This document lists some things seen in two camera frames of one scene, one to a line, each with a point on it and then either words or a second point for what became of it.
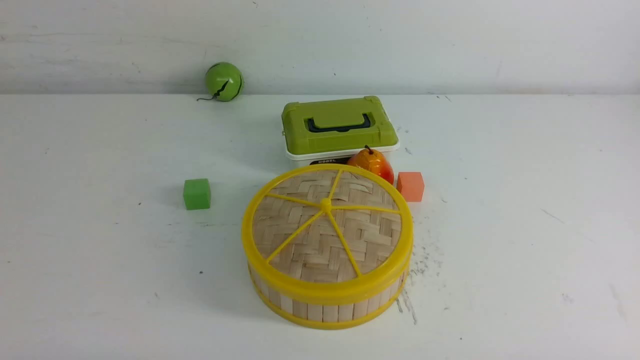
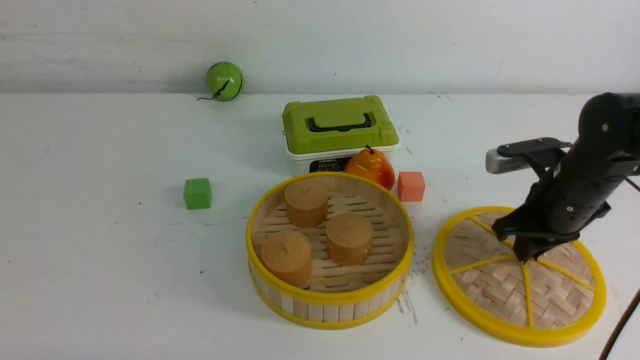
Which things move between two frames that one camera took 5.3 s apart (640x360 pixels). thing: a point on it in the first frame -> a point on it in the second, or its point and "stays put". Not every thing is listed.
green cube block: (197, 194) stays put
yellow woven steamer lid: (327, 234) -> (557, 298)
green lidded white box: (332, 131) stays put
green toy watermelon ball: (224, 81) stays put
